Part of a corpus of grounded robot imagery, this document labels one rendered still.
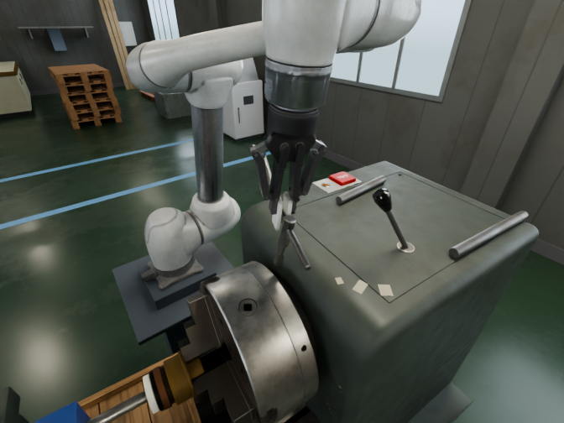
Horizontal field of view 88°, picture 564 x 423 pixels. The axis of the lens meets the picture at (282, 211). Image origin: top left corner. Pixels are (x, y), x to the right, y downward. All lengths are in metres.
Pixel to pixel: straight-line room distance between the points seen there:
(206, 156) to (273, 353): 0.70
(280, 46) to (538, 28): 2.55
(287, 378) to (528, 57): 2.66
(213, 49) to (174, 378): 0.62
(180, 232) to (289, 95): 0.83
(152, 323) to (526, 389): 1.95
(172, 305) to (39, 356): 1.29
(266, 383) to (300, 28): 0.52
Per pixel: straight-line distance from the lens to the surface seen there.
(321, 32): 0.39
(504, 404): 2.15
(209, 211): 1.15
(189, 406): 0.85
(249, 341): 0.54
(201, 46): 0.65
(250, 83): 4.89
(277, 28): 0.39
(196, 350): 0.65
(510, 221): 0.86
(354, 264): 0.61
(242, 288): 0.58
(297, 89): 0.40
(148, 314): 1.26
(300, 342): 0.57
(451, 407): 1.36
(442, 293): 0.62
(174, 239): 1.14
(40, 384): 2.28
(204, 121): 0.98
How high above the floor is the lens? 1.67
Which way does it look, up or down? 33 degrees down
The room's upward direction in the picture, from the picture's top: straight up
